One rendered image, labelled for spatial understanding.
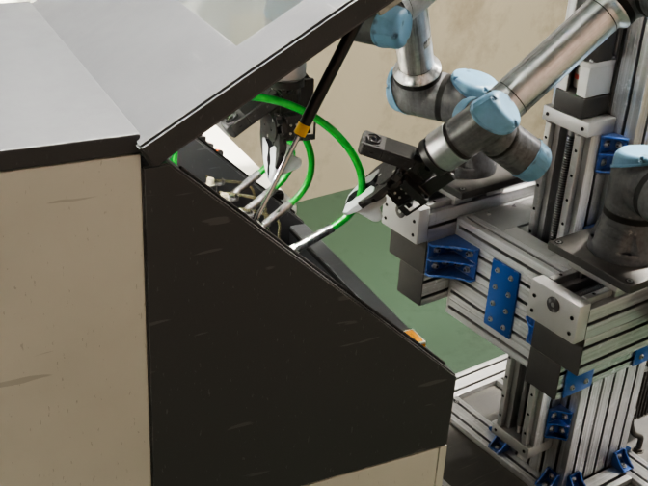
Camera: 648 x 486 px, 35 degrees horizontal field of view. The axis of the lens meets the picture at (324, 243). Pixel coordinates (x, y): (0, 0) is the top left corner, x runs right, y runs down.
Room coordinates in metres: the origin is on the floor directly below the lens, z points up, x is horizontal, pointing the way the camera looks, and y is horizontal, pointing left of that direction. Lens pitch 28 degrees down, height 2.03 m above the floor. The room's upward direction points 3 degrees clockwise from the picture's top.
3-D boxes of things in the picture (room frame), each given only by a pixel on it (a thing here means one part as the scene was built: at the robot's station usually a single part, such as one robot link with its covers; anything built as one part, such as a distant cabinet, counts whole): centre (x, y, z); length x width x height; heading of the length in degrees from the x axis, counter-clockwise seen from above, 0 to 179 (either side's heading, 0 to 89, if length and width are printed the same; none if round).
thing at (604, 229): (1.94, -0.63, 1.09); 0.15 x 0.15 x 0.10
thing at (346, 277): (1.86, -0.08, 0.87); 0.62 x 0.04 x 0.16; 28
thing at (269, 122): (1.78, 0.08, 1.37); 0.09 x 0.08 x 0.12; 118
